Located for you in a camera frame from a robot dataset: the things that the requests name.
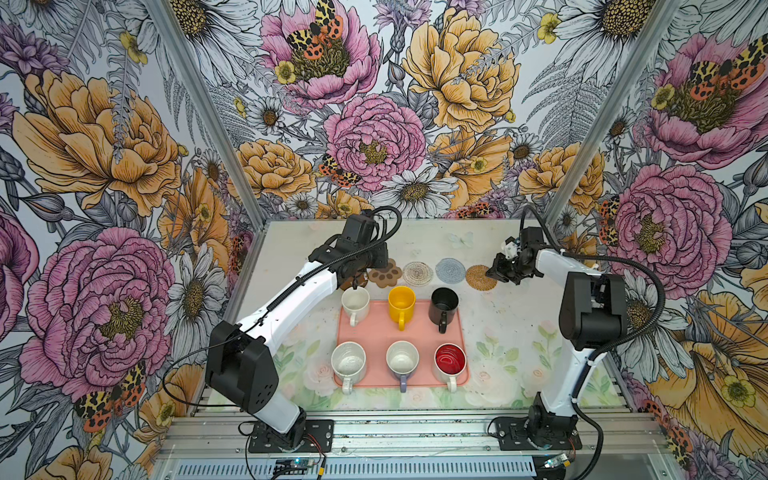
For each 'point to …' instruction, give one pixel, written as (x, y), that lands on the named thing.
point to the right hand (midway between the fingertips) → (488, 278)
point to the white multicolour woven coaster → (418, 273)
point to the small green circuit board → (300, 463)
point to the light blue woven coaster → (450, 271)
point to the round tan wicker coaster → (477, 279)
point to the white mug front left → (348, 360)
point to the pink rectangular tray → (377, 331)
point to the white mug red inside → (450, 362)
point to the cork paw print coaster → (387, 275)
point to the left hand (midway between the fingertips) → (381, 260)
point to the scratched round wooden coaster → (360, 278)
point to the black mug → (443, 307)
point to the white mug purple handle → (402, 358)
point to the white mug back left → (355, 304)
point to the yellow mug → (401, 304)
